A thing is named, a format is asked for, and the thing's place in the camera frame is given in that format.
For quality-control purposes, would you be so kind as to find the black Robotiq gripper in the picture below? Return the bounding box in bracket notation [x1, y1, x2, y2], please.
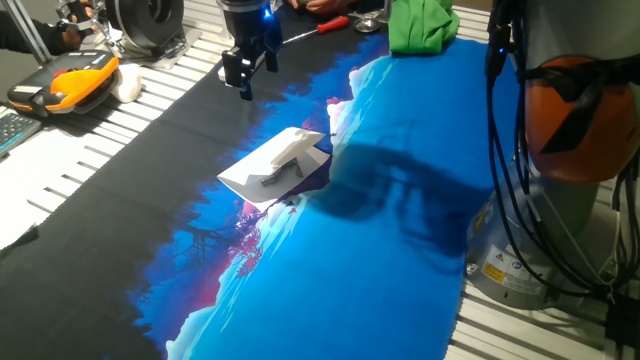
[217, 0, 284, 102]

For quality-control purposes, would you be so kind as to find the white paper sheet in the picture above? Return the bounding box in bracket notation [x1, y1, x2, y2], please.
[217, 126, 332, 206]

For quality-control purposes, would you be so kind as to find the dark sleeved forearm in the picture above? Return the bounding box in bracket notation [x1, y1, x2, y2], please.
[0, 9, 69, 57]

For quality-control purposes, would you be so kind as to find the seated person's left hand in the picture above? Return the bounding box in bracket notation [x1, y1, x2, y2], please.
[289, 0, 357, 15]

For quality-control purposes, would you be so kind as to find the operator's bare hand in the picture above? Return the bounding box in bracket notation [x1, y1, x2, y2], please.
[61, 28, 88, 52]

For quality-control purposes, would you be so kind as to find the small silver metal dish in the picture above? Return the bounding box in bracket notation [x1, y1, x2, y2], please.
[352, 14, 382, 34]

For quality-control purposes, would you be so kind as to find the black round fan housing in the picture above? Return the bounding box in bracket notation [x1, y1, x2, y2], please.
[103, 0, 186, 51]

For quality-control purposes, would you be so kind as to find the white rounded lump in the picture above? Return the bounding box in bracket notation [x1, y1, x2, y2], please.
[110, 63, 144, 104]

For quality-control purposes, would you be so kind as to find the green cloth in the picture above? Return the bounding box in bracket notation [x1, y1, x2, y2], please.
[387, 0, 461, 56]

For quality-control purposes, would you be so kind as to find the orange black teach pendant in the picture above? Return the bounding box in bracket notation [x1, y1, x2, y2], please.
[6, 49, 121, 118]

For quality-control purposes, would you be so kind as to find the blue black printed cloth mat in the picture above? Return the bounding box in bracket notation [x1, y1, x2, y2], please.
[0, 4, 521, 360]

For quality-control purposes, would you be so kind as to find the dark computer keyboard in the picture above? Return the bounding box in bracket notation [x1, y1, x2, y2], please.
[0, 105, 43, 159]

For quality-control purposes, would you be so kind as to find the grey fan base plate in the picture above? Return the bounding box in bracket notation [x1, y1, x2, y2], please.
[82, 27, 204, 71]

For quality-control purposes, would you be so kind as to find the red handled screwdriver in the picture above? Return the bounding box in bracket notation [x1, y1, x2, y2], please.
[282, 14, 351, 46]

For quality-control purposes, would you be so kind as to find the grey metal bracket weight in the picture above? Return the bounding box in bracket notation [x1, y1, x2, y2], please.
[259, 157, 305, 188]

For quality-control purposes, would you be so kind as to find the slanted aluminium frame post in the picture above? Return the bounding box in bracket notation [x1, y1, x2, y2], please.
[2, 0, 52, 65]

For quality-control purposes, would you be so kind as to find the black strap on arm base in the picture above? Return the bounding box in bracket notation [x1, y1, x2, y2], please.
[523, 52, 640, 157]

